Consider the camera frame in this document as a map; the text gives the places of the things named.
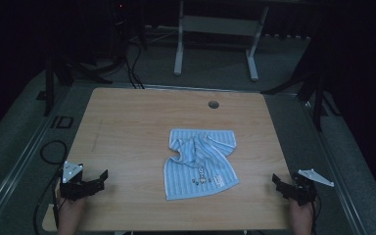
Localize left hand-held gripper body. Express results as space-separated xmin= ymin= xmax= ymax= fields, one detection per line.
xmin=59 ymin=161 xmax=91 ymax=201

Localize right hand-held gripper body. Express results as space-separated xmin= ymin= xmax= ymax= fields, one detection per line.
xmin=290 ymin=168 xmax=335 ymax=207

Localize blue striped towel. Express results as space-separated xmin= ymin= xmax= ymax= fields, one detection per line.
xmin=163 ymin=127 xmax=241 ymax=202

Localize person's left hand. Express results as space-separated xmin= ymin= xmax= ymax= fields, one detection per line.
xmin=56 ymin=197 xmax=88 ymax=235

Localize person's right hand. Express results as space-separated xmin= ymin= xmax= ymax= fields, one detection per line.
xmin=290 ymin=199 xmax=315 ymax=235

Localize black metal stand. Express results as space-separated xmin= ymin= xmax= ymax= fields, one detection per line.
xmin=259 ymin=42 xmax=342 ymax=132
xmin=35 ymin=52 xmax=126 ymax=118

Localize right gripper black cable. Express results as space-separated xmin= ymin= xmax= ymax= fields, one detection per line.
xmin=310 ymin=193 xmax=323 ymax=235

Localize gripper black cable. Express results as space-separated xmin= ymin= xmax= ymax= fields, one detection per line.
xmin=310 ymin=193 xmax=323 ymax=235
xmin=52 ymin=182 xmax=67 ymax=230

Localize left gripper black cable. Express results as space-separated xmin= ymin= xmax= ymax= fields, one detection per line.
xmin=52 ymin=182 xmax=67 ymax=230

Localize black floor cable loop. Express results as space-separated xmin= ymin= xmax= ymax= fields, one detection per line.
xmin=32 ymin=139 xmax=70 ymax=235

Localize black rectangular floor bracket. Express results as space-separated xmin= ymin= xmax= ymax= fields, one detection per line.
xmin=50 ymin=115 xmax=75 ymax=130

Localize black cables at stand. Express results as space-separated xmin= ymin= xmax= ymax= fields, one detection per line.
xmin=122 ymin=40 xmax=146 ymax=90

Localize white metal desk frame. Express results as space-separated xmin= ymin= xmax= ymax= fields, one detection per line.
xmin=172 ymin=0 xmax=271 ymax=82

